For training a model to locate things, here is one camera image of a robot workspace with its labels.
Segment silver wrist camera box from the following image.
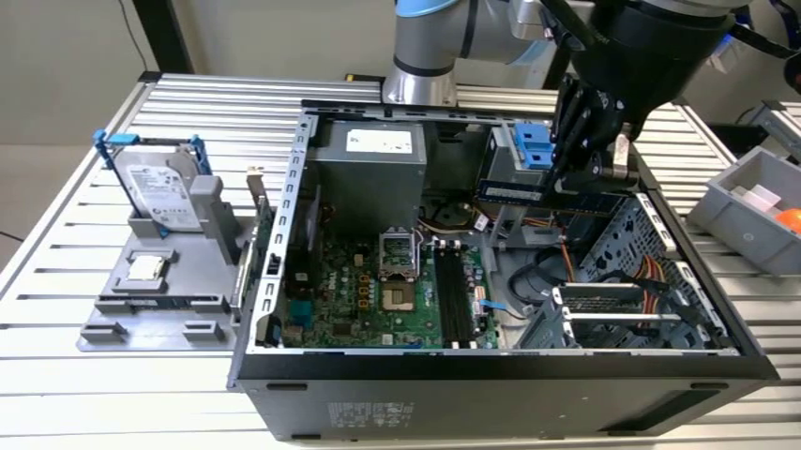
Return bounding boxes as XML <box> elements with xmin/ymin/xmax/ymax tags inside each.
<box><xmin>507</xmin><ymin>0</ymin><xmax>555</xmax><ymax>42</ymax></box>

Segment silver hard disk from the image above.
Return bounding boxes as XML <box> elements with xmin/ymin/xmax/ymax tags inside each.
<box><xmin>110</xmin><ymin>149</ymin><xmax>208</xmax><ymax>233</ymax></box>

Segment orange yellow red wire bundle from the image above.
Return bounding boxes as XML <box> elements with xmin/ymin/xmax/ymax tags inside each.
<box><xmin>634</xmin><ymin>255</ymin><xmax>668</xmax><ymax>329</ymax></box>

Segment black PC case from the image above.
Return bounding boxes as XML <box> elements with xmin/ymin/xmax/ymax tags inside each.
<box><xmin>225</xmin><ymin>97</ymin><xmax>780</xmax><ymax>442</ymax></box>

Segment grey Dell power supply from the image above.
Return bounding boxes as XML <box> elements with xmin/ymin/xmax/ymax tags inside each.
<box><xmin>305</xmin><ymin>119</ymin><xmax>431</xmax><ymax>235</ymax></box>

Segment black frame post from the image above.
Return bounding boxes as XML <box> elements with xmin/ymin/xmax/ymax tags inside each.
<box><xmin>541</xmin><ymin>39</ymin><xmax>574</xmax><ymax>91</ymax></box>
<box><xmin>128</xmin><ymin>0</ymin><xmax>194</xmax><ymax>74</ymax></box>

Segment metal drive cage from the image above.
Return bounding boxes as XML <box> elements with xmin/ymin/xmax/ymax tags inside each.
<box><xmin>484</xmin><ymin>119</ymin><xmax>627</xmax><ymax>245</ymax></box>

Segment CPU socket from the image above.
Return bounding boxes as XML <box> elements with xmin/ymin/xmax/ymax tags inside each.
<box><xmin>380</xmin><ymin>279</ymin><xmax>417</xmax><ymax>314</ymax></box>

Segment metal slat side table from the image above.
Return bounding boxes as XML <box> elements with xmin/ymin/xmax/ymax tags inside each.
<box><xmin>747</xmin><ymin>100</ymin><xmax>801</xmax><ymax>163</ymax></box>

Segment grey parts rack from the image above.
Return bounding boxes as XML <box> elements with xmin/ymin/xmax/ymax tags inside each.
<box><xmin>74</xmin><ymin>175</ymin><xmax>252</xmax><ymax>353</ymax></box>

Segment thin orange wire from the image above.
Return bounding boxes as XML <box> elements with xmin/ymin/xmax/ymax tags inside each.
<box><xmin>557</xmin><ymin>236</ymin><xmax>574</xmax><ymax>283</ymax></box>

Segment silver CPU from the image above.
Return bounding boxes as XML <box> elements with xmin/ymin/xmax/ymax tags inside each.
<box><xmin>124</xmin><ymin>255</ymin><xmax>170</xmax><ymax>281</ymax></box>

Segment metal disk bay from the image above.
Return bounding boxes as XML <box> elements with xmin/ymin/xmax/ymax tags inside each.
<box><xmin>517</xmin><ymin>280</ymin><xmax>708</xmax><ymax>351</ymax></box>

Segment metal socket cover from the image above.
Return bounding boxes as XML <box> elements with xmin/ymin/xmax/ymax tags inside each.
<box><xmin>377</xmin><ymin>226</ymin><xmax>420</xmax><ymax>278</ymax></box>

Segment orange ball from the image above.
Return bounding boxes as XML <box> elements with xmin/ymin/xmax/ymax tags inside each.
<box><xmin>771</xmin><ymin>208</ymin><xmax>801</xmax><ymax>233</ymax></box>

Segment white block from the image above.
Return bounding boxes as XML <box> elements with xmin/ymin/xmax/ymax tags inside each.
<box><xmin>730</xmin><ymin>185</ymin><xmax>780</xmax><ymax>210</ymax></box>

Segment graphics card metal bracket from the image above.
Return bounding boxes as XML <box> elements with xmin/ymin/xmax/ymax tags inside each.
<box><xmin>230</xmin><ymin>164</ymin><xmax>280</xmax><ymax>329</ymax></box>

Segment green motherboard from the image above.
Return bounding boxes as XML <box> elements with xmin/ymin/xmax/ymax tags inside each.
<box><xmin>273</xmin><ymin>233</ymin><xmax>501</xmax><ymax>351</ymax></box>

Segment blue plastic drive latch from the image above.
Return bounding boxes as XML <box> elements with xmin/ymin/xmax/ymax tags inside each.
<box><xmin>509</xmin><ymin>122</ymin><xmax>557</xmax><ymax>173</ymax></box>

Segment blue disk carrier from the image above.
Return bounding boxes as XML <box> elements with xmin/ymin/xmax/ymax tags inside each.
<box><xmin>92</xmin><ymin>131</ymin><xmax>213</xmax><ymax>238</ymax></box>

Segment grey plastic bin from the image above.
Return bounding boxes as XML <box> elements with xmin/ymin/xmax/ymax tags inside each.
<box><xmin>684</xmin><ymin>144</ymin><xmax>801</xmax><ymax>278</ymax></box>

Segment RAM stick black chips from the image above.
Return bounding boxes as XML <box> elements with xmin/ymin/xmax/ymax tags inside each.
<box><xmin>472</xmin><ymin>179</ymin><xmax>628</xmax><ymax>216</ymax></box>
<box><xmin>124</xmin><ymin>297</ymin><xmax>194</xmax><ymax>311</ymax></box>

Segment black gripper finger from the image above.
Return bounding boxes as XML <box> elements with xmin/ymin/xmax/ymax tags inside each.
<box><xmin>565</xmin><ymin>100</ymin><xmax>639</xmax><ymax>191</ymax></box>
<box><xmin>541</xmin><ymin>77</ymin><xmax>592</xmax><ymax>197</ymax></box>

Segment black looped cable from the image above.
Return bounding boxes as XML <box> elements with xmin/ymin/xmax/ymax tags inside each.
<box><xmin>507</xmin><ymin>260</ymin><xmax>555</xmax><ymax>320</ymax></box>

